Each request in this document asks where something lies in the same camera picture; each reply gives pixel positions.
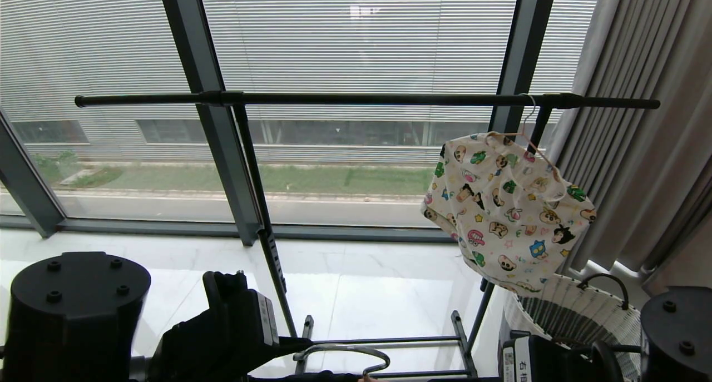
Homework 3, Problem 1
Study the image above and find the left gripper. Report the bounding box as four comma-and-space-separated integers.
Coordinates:
149, 289, 281, 382

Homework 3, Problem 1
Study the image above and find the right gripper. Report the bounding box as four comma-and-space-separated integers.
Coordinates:
498, 331, 597, 382

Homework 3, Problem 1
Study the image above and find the pink clothes hanger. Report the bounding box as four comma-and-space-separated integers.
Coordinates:
293, 343, 391, 382
489, 94, 561, 174

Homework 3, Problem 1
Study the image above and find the cream printed garment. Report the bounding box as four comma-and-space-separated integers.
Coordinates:
421, 132, 597, 294

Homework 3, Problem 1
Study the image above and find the white laundry basket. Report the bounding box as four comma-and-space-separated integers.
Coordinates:
500, 272, 644, 382

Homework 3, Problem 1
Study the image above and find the black clothes rack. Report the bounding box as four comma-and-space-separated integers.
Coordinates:
74, 91, 661, 382

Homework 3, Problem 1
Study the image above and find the beige curtain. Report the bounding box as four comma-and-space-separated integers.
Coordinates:
548, 0, 712, 295

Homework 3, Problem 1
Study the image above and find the window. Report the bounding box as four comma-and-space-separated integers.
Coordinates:
0, 0, 604, 245

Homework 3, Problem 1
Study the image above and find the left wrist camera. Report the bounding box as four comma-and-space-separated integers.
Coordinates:
201, 270, 249, 316

